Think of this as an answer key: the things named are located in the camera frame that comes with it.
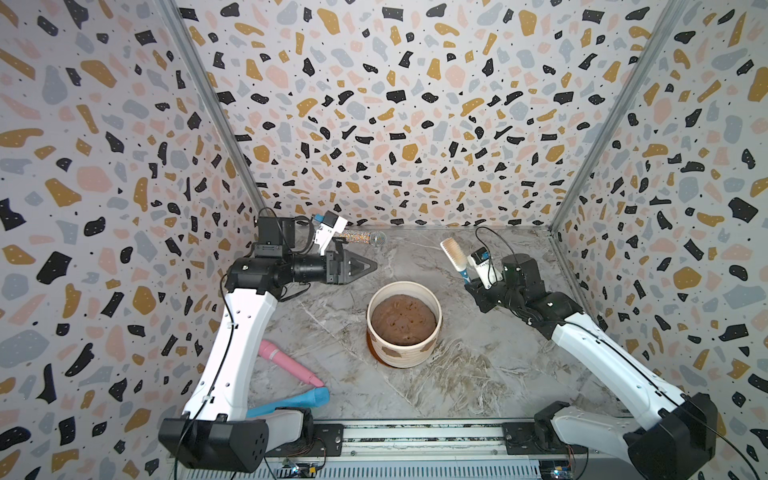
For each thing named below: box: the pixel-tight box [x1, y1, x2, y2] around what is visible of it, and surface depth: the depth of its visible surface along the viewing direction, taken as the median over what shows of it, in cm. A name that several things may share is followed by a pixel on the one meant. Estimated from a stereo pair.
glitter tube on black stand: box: [339, 230, 387, 248], surface depth 92 cm
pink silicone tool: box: [258, 339, 325, 388], surface depth 87 cm
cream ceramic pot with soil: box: [366, 281, 443, 369], surface depth 85 cm
